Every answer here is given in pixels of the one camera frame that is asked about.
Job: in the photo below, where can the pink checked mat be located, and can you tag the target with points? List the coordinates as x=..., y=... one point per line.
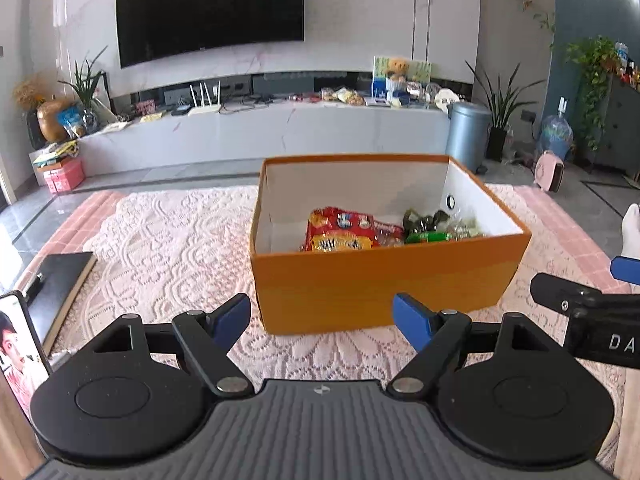
x=75, y=220

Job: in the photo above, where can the dark green snack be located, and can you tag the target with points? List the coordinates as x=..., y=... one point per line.
x=425, y=220

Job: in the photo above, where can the person's right leg white sock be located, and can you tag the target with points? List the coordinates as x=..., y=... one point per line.
x=631, y=230

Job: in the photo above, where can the green plant in glass vase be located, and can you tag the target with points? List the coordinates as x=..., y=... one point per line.
x=87, y=95

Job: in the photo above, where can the white TV cabinet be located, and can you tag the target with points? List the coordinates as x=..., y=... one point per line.
x=275, y=135

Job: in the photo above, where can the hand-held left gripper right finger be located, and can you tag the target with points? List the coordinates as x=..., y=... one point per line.
x=410, y=322

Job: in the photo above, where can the black notebook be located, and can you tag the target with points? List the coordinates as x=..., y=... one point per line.
x=60, y=285

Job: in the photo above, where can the yellow papers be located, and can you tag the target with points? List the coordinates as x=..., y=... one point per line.
x=57, y=152

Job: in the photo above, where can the blue water jug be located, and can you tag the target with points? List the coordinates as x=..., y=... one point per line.
x=557, y=135

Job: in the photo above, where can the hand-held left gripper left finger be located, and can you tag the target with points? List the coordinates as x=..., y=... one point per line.
x=232, y=320

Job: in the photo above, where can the white round gadget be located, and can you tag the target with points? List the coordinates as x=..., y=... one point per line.
x=446, y=99

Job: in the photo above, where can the bright green snack packet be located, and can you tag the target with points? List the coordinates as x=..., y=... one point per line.
x=427, y=237

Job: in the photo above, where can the blue-grey trash can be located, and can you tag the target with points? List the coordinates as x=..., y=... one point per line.
x=467, y=137

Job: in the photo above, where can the pink space heater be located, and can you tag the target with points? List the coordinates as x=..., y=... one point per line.
x=550, y=172

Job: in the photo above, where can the red yellow snack bag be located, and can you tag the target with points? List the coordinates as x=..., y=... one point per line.
x=340, y=232

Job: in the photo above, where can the orange cardboard box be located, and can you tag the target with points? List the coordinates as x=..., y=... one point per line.
x=375, y=285

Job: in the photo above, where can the blue snack bag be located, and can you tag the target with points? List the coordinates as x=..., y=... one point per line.
x=70, y=121

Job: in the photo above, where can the pink cardboard box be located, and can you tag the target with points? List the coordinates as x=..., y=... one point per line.
x=65, y=177

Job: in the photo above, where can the person's left leg beige trousers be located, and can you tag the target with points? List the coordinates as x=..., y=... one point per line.
x=12, y=435

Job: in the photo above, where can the white router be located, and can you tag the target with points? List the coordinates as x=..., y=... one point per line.
x=205, y=107

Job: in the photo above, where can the brown teddy bear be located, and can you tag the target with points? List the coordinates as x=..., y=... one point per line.
x=398, y=69

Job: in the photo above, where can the clear bag of pastries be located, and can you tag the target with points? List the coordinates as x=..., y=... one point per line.
x=345, y=96

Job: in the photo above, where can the tall plant in black pot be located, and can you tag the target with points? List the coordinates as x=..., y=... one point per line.
x=497, y=142

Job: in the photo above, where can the black television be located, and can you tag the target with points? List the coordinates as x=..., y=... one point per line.
x=210, y=10

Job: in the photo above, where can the smartphone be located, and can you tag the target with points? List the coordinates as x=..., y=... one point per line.
x=20, y=355

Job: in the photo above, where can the green picture card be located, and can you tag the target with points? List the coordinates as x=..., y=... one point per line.
x=420, y=72

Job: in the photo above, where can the grey dresser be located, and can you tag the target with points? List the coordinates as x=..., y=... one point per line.
x=620, y=130

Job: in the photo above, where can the brown round vase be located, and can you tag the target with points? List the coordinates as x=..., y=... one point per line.
x=52, y=122

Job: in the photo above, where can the trailing green plant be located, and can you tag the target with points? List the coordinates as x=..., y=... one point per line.
x=595, y=70

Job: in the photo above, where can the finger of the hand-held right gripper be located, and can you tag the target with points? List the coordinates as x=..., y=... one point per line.
x=627, y=270
x=555, y=292

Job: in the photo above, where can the white lace cloth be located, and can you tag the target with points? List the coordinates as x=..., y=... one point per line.
x=175, y=240

